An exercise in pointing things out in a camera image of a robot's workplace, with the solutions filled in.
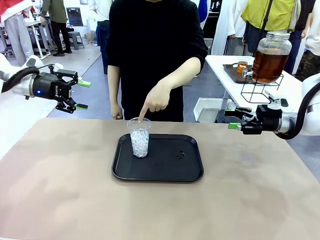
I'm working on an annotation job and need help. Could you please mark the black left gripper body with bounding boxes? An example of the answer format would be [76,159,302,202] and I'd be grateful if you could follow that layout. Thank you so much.
[31,73,73,102]

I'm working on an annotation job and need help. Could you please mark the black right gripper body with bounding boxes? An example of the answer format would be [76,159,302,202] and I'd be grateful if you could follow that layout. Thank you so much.
[254,104,284,135]

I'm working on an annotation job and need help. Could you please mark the clear plastic cup with ice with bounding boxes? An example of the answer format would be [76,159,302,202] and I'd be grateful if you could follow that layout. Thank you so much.
[126,116,152,159]

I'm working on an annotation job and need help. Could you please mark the person's right forearm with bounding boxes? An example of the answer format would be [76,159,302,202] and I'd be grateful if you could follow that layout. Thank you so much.
[107,65,122,107]

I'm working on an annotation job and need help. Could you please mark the person's left forearm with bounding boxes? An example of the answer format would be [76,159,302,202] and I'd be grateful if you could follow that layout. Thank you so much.
[159,56,202,91]

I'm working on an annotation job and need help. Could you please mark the glass of amber drink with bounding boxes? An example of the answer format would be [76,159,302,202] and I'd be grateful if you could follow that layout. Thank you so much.
[236,56,252,75]

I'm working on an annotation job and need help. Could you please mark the glass drink dispenser jar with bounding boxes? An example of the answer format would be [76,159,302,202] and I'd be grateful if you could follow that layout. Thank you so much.
[242,31,293,85]

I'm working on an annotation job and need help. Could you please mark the person's right hand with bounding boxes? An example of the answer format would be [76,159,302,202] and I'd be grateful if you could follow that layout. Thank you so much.
[110,103,124,121]

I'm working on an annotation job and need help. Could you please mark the person's left hand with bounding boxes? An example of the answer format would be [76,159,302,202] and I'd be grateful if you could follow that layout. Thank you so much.
[137,81,173,125]

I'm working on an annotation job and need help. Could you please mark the gray plastic stool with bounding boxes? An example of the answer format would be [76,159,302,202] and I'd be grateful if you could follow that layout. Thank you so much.
[67,31,85,51]

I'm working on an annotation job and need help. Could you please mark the white plastic bin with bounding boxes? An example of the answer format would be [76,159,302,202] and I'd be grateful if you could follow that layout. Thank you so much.
[193,97,237,123]

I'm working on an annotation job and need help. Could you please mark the white side table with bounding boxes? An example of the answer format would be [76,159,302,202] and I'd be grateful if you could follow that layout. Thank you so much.
[204,54,305,118]

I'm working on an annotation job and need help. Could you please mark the person in olive jacket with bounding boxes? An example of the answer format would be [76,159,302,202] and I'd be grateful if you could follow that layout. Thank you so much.
[41,0,73,57]

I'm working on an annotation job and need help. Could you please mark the black display board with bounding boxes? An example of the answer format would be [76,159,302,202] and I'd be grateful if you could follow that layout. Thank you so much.
[66,7,84,27]

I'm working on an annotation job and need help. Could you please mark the person in black sweater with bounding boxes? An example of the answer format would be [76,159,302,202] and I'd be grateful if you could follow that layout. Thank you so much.
[106,0,209,123]

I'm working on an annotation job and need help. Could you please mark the figure white shirt camouflage pants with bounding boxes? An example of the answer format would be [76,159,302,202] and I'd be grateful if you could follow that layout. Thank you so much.
[294,0,320,82]

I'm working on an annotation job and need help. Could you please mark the black plastic serving tray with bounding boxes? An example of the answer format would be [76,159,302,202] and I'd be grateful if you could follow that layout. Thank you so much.
[111,133,205,183]

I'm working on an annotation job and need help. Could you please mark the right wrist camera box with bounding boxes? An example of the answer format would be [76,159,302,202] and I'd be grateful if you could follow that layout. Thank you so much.
[264,89,294,114]

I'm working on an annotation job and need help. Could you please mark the black wire dispenser stand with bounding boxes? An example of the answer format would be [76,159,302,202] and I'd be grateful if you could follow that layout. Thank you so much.
[240,73,285,104]

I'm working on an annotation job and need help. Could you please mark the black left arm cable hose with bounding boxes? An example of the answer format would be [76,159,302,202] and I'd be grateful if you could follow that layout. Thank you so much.
[1,64,56,93]

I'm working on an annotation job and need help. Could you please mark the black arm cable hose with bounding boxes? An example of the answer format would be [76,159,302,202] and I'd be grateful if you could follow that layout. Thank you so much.
[1,64,56,93]
[277,82,320,140]

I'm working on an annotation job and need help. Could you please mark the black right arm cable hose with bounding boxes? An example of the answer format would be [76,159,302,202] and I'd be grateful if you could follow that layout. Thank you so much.
[277,82,320,140]

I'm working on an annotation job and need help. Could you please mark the black tray with handles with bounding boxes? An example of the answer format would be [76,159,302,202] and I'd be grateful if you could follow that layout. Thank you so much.
[222,63,258,85]

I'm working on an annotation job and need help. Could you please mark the gray frame work desk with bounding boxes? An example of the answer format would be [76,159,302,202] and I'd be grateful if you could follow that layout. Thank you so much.
[24,19,55,60]

